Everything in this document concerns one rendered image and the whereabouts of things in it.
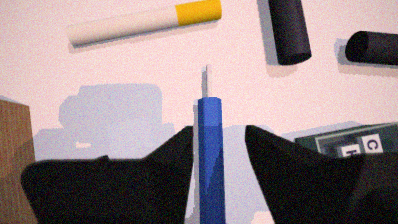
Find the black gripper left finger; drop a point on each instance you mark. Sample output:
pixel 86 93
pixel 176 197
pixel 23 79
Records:
pixel 154 188

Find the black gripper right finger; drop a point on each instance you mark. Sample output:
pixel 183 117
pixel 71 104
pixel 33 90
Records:
pixel 303 186

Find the blue stylus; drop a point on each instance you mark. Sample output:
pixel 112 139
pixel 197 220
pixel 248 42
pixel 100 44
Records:
pixel 211 158

